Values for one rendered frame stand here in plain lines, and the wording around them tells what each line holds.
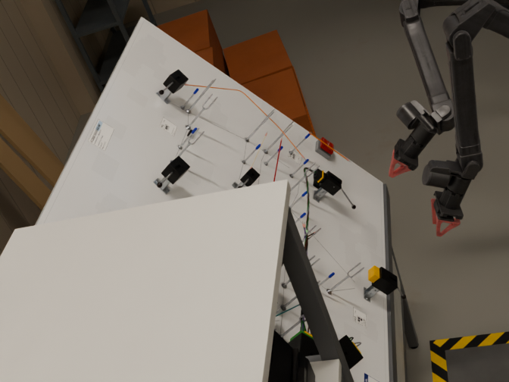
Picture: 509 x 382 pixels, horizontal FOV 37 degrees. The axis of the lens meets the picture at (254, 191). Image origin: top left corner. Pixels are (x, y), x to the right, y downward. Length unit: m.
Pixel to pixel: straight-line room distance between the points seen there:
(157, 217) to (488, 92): 3.65
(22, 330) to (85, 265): 0.14
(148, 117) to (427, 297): 1.81
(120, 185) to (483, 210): 2.35
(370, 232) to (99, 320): 1.50
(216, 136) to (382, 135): 2.39
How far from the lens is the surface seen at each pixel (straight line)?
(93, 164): 1.90
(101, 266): 1.21
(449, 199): 2.16
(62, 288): 1.21
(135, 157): 2.00
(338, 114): 4.85
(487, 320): 3.38
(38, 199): 4.14
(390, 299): 2.34
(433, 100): 2.26
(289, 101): 4.25
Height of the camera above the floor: 2.54
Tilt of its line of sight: 35 degrees down
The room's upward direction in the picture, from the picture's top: 22 degrees counter-clockwise
